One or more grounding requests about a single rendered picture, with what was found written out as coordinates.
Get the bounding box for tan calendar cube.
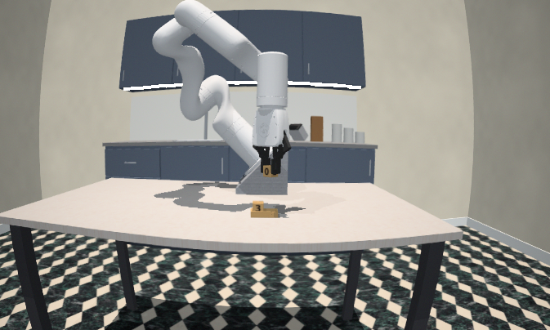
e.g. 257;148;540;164
263;165;278;177
253;201;264;212

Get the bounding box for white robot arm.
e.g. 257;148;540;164
152;0;288;175

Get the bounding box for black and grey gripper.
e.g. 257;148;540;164
253;108;291;174

